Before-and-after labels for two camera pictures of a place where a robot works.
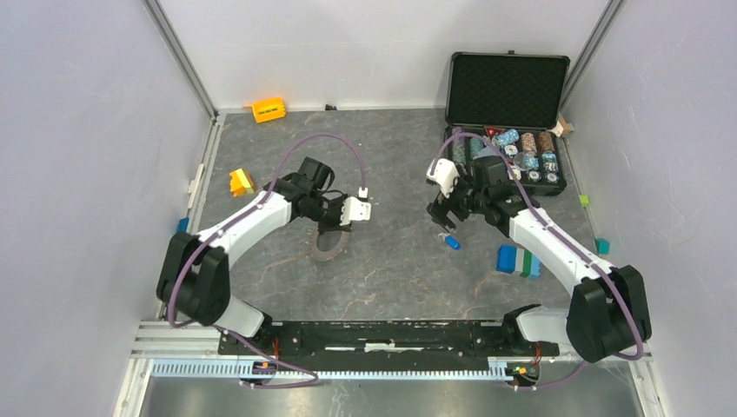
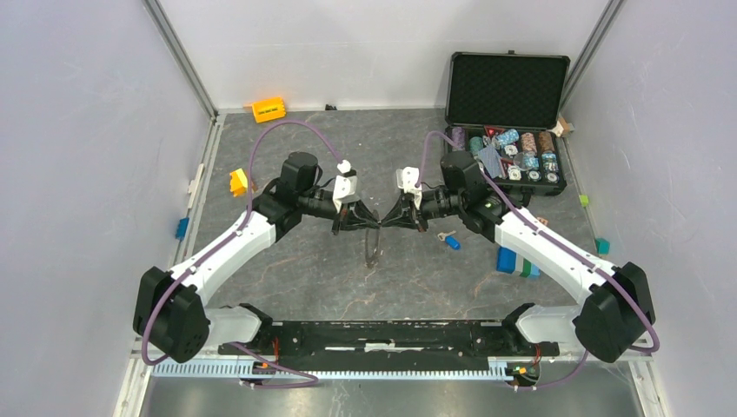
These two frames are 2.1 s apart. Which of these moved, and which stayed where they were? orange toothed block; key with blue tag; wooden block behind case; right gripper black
Moved: right gripper black
Stayed: wooden block behind case; key with blue tag; orange toothed block
